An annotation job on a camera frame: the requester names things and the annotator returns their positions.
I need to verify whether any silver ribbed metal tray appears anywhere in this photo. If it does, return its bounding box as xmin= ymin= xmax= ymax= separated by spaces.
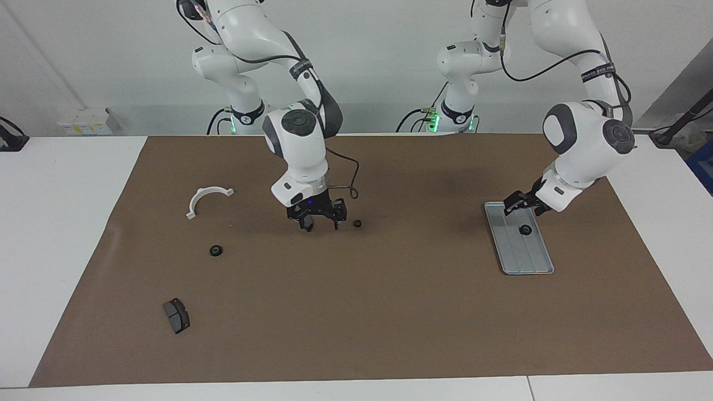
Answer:
xmin=484 ymin=202 xmax=555 ymax=276

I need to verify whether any brown paper table mat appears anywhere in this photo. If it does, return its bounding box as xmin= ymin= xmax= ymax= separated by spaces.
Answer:
xmin=29 ymin=133 xmax=713 ymax=388

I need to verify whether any short grey brake pad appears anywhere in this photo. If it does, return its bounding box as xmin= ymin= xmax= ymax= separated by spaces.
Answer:
xmin=162 ymin=298 xmax=191 ymax=335

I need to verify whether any blue box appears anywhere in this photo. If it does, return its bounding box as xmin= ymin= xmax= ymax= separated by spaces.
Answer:
xmin=685 ymin=142 xmax=713 ymax=195

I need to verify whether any black stand pole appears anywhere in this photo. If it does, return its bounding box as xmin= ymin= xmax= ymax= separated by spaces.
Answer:
xmin=649 ymin=89 xmax=713 ymax=148

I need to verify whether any black object on table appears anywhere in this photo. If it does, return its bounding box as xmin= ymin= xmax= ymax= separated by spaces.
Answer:
xmin=0 ymin=117 xmax=30 ymax=152

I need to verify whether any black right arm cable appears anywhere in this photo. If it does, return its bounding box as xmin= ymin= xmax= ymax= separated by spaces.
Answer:
xmin=177 ymin=0 xmax=360 ymax=200

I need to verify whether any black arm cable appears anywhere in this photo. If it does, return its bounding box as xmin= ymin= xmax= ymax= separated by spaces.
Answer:
xmin=499 ymin=0 xmax=633 ymax=120
xmin=177 ymin=0 xmax=360 ymax=200

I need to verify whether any white curved plastic bracket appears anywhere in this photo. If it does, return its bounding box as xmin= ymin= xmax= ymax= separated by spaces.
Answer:
xmin=185 ymin=187 xmax=235 ymax=220

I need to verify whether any black left base cable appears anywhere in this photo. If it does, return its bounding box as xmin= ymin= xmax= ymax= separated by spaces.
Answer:
xmin=395 ymin=84 xmax=449 ymax=133

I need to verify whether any black base cable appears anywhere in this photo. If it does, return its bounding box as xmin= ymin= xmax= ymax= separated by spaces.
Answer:
xmin=395 ymin=84 xmax=449 ymax=133
xmin=207 ymin=109 xmax=230 ymax=135

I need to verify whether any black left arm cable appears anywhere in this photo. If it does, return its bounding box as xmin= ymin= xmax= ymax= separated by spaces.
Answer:
xmin=499 ymin=0 xmax=633 ymax=120

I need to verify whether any black right base cable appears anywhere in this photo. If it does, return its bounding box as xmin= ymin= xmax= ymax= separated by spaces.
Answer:
xmin=207 ymin=109 xmax=230 ymax=135

